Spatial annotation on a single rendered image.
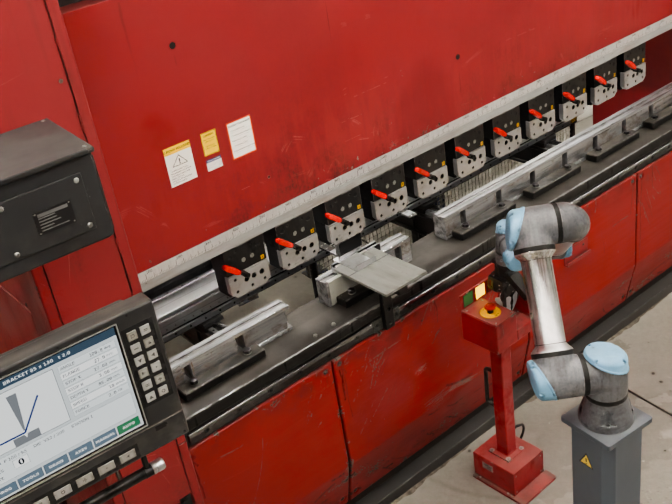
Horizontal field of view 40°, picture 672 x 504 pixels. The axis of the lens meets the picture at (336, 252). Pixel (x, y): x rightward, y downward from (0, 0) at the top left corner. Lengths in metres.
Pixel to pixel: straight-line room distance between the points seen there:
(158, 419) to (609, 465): 1.30
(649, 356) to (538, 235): 1.79
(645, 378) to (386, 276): 1.54
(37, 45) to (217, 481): 1.48
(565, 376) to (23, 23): 1.61
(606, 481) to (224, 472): 1.15
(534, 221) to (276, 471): 1.20
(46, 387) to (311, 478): 1.50
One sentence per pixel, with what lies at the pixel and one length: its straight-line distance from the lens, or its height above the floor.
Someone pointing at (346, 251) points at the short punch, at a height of 1.03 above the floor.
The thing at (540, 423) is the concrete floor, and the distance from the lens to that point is 3.90.
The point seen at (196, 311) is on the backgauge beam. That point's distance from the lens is 3.12.
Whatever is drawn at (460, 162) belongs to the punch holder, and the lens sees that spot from 3.33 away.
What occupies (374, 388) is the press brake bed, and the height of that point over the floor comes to 0.56.
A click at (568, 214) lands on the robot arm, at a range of 2.59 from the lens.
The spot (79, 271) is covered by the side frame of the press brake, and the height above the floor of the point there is 1.52.
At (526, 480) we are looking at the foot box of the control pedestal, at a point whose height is 0.04.
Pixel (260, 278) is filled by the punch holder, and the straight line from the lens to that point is 2.86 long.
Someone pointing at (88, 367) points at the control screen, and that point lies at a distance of 1.93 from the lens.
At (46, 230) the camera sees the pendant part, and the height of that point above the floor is 1.82.
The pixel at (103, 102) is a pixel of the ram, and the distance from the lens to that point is 2.44.
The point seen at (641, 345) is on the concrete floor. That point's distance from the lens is 4.33.
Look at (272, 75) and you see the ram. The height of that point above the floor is 1.72.
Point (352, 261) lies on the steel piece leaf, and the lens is 3.10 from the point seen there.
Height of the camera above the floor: 2.55
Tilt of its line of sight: 29 degrees down
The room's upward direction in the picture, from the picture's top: 9 degrees counter-clockwise
